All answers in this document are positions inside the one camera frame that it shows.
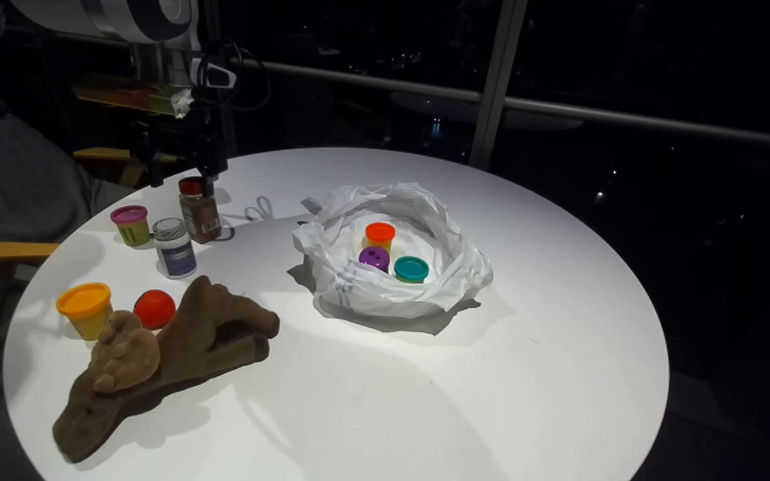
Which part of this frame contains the clear jar white lid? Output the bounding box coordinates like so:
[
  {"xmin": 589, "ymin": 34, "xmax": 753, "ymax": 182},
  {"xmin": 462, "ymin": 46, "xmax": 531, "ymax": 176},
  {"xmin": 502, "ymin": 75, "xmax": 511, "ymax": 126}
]
[{"xmin": 150, "ymin": 213, "xmax": 200, "ymax": 277}]

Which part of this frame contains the spice jar red lid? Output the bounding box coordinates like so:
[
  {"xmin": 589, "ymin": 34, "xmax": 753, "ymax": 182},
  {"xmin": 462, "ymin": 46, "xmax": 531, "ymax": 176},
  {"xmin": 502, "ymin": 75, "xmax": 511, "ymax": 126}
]
[{"xmin": 176, "ymin": 174, "xmax": 225, "ymax": 245}]

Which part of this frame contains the yellowish wrist camera box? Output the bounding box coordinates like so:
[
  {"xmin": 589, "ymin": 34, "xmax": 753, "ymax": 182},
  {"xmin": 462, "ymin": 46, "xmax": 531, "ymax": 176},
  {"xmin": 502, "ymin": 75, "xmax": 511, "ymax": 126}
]
[{"xmin": 71, "ymin": 78, "xmax": 198, "ymax": 121}]

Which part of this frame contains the grey fabric seat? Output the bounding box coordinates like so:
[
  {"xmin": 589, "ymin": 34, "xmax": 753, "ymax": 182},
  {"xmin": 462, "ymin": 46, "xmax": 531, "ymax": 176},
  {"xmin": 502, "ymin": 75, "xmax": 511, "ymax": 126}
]
[{"xmin": 0, "ymin": 50, "xmax": 97, "ymax": 244}]

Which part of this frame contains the small tub orange lid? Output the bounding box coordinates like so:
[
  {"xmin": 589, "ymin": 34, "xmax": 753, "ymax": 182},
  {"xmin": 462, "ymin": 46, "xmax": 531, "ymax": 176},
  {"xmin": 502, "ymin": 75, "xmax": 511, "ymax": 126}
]
[{"xmin": 363, "ymin": 220, "xmax": 398, "ymax": 253}]

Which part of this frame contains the yellow tub yellow lid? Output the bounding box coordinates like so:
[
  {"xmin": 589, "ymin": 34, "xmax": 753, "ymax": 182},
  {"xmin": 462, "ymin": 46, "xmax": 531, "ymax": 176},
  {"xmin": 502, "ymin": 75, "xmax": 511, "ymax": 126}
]
[{"xmin": 53, "ymin": 280, "xmax": 114, "ymax": 344}]

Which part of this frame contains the white plastic bag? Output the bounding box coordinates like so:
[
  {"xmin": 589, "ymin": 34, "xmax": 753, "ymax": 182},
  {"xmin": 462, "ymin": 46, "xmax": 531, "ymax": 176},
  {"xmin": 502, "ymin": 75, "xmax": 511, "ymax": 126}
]
[{"xmin": 288, "ymin": 182, "xmax": 498, "ymax": 323}]

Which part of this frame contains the brown plush animal toy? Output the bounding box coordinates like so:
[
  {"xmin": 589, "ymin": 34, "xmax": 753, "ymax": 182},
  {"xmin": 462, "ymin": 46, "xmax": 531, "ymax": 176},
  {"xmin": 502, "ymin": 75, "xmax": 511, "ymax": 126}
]
[{"xmin": 50, "ymin": 273, "xmax": 283, "ymax": 464}]

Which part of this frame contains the green tub pink lid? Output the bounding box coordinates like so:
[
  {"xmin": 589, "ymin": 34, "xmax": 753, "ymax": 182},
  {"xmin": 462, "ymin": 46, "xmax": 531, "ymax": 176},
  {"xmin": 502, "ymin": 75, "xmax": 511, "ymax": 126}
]
[{"xmin": 108, "ymin": 204, "xmax": 154, "ymax": 250}]

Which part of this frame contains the wooden armrest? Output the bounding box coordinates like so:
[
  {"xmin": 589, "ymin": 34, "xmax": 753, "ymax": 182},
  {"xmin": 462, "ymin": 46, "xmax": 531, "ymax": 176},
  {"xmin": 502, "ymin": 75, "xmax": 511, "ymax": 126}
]
[{"xmin": 0, "ymin": 236, "xmax": 63, "ymax": 268}]

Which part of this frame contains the grey horizontal window rail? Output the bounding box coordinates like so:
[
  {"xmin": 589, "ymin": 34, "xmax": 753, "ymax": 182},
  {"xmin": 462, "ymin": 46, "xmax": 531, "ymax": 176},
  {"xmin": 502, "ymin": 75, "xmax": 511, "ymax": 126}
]
[{"xmin": 223, "ymin": 55, "xmax": 770, "ymax": 153}]

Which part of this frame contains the small tub purple lid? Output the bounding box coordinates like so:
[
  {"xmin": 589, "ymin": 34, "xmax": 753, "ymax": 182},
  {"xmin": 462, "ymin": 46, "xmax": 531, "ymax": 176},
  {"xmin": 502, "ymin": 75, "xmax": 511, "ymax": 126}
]
[{"xmin": 355, "ymin": 244, "xmax": 392, "ymax": 274}]

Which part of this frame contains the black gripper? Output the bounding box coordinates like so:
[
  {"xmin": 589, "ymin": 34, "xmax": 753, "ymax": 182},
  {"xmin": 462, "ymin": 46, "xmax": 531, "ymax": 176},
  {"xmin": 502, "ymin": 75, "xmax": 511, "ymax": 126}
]
[{"xmin": 128, "ymin": 107, "xmax": 232, "ymax": 192}]

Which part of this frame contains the grey window post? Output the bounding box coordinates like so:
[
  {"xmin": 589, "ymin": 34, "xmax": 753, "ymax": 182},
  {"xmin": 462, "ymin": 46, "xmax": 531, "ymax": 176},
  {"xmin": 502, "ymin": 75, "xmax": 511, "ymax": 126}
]
[{"xmin": 467, "ymin": 0, "xmax": 531, "ymax": 172}]

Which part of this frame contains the red toy strawberry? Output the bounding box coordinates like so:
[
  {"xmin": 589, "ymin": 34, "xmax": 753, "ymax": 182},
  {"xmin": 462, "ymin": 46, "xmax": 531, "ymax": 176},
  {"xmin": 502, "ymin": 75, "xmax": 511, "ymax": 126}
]
[{"xmin": 130, "ymin": 289, "xmax": 178, "ymax": 333}]

